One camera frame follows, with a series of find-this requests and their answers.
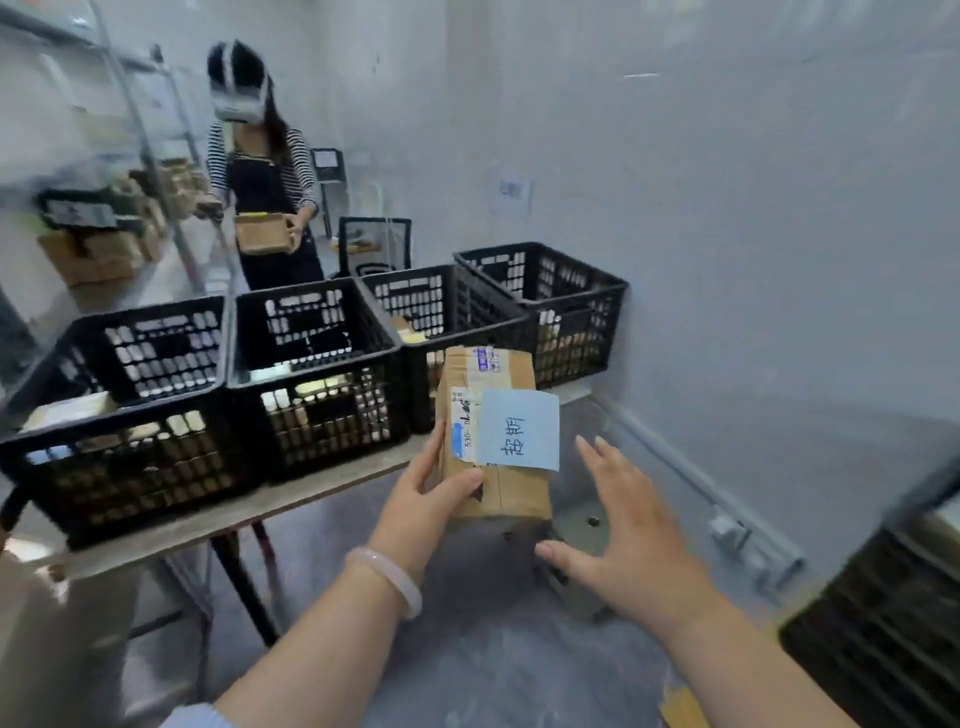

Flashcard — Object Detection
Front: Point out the white paper sign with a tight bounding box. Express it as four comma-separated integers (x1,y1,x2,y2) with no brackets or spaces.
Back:
497,173,535,220

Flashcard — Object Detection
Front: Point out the light blue striped sleeve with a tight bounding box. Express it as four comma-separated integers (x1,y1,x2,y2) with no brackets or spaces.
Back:
161,703,234,728

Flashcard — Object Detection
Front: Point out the cardboard box blue tape note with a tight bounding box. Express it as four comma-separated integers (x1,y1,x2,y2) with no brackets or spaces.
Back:
434,346,562,523

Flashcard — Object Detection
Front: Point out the grey metal floor plate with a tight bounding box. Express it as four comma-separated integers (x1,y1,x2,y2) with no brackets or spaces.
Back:
536,494,628,625

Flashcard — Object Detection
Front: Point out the white jade bracelet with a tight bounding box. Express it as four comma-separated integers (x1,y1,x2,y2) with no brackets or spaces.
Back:
344,545,425,622

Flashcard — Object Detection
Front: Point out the person's left forearm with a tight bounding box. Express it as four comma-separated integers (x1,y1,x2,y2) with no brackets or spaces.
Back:
213,566,410,728

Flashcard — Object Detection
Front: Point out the white wall pipe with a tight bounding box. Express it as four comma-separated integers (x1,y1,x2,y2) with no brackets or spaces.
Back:
596,389,808,594

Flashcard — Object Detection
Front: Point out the white wall socket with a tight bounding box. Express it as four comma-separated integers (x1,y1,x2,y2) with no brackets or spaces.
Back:
707,508,753,558

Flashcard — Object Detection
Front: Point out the person's right hand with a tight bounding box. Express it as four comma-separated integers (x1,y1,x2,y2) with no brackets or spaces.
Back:
533,434,725,640

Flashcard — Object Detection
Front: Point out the white headset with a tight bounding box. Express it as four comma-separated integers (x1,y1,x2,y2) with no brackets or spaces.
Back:
208,71,271,125

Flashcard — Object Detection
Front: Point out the black frame chair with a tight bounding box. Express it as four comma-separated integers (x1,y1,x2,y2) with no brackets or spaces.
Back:
309,146,350,241

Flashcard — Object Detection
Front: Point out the person's left hand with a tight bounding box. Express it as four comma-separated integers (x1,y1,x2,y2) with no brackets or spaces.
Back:
367,423,487,586

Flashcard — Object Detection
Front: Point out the plain brown cardboard box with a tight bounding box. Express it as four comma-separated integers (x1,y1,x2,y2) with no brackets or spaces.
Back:
233,212,295,256

